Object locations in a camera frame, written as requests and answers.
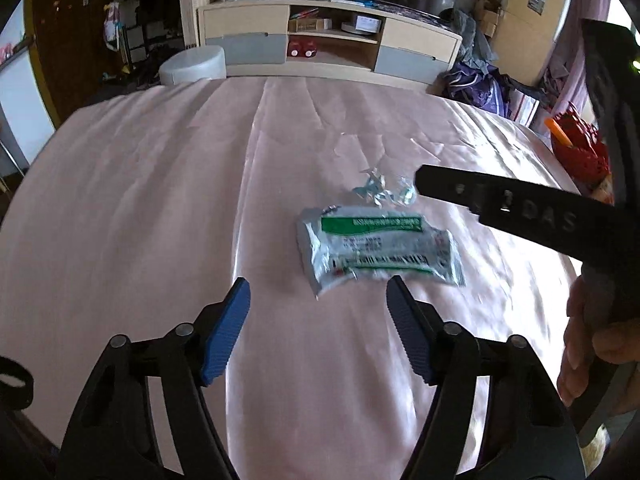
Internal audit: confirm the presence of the red plastic basket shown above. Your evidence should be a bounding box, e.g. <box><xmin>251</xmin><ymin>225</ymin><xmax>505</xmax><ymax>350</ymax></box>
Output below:
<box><xmin>551</xmin><ymin>102</ymin><xmax>611</xmax><ymax>193</ymax></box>

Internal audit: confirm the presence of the white round stool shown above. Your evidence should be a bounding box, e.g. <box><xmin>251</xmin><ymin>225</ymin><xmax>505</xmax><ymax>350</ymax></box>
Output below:
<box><xmin>158</xmin><ymin>46</ymin><xmax>227</xmax><ymax>86</ymax></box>

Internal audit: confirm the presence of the purple curtain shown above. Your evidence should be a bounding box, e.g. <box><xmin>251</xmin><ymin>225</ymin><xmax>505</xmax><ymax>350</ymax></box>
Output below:
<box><xmin>549</xmin><ymin>0</ymin><xmax>616</xmax><ymax>126</ymax></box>

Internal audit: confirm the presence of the orange handle stick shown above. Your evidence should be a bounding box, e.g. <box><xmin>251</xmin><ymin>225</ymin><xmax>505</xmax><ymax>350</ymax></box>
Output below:
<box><xmin>544</xmin><ymin>117</ymin><xmax>573</xmax><ymax>148</ymax></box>

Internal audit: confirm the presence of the beige TV cabinet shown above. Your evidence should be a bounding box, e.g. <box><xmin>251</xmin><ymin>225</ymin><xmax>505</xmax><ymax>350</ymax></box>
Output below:
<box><xmin>198</xmin><ymin>0</ymin><xmax>462</xmax><ymax>92</ymax></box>

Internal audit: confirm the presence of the purple bag pile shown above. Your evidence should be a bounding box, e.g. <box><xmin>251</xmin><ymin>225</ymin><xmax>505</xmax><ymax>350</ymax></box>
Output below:
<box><xmin>439</xmin><ymin>8</ymin><xmax>542</xmax><ymax>122</ymax></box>

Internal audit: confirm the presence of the right hand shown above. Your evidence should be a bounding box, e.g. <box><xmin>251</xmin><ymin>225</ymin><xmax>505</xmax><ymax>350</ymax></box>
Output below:
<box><xmin>556</xmin><ymin>276</ymin><xmax>639</xmax><ymax>406</ymax></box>

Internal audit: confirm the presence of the pink satin tablecloth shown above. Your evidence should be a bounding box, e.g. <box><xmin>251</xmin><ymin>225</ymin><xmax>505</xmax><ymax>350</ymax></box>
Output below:
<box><xmin>1</xmin><ymin>78</ymin><xmax>573</xmax><ymax>479</ymax></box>

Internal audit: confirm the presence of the beige standing air conditioner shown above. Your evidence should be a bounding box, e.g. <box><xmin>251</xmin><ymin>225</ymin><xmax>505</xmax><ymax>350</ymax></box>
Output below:
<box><xmin>491</xmin><ymin>0</ymin><xmax>570</xmax><ymax>86</ymax></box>

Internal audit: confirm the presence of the dark brown door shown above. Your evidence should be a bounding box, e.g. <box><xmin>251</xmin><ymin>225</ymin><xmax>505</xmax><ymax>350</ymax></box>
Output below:
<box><xmin>24</xmin><ymin>0</ymin><xmax>120</xmax><ymax>127</ymax></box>

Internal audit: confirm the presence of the silver green foil packet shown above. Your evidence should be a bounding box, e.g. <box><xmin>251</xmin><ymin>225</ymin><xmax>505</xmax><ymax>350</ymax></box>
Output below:
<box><xmin>296</xmin><ymin>206</ymin><xmax>465</xmax><ymax>296</ymax></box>

